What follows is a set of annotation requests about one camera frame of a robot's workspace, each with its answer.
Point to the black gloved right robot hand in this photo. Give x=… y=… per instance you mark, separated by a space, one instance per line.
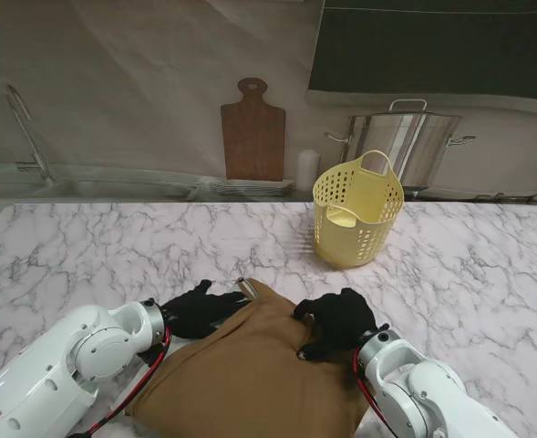
x=345 y=319

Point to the stack of white plates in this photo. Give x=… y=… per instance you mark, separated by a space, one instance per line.
x=250 y=188

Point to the brown wooden cutting board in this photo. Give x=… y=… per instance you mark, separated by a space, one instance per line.
x=252 y=137

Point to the dark range hood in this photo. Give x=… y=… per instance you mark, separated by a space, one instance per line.
x=432 y=45

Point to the chrome kitchen faucet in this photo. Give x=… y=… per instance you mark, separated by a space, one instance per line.
x=45 y=173

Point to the steel kitchen sink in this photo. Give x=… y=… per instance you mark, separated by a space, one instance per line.
x=113 y=188

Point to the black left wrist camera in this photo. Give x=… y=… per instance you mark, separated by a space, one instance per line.
x=151 y=356

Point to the yellow perforated laundry basket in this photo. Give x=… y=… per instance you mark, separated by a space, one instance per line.
x=364 y=201

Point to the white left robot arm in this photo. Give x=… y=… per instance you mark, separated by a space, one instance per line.
x=44 y=374

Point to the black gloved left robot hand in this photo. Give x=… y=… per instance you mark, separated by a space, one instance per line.
x=195 y=315

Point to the large steel stockpot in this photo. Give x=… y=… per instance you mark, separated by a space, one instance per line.
x=414 y=141

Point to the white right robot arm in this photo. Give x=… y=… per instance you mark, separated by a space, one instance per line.
x=409 y=388

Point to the black stove grate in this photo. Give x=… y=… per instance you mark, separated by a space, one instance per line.
x=514 y=197

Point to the brown pillowcase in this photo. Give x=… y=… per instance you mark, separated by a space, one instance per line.
x=250 y=378

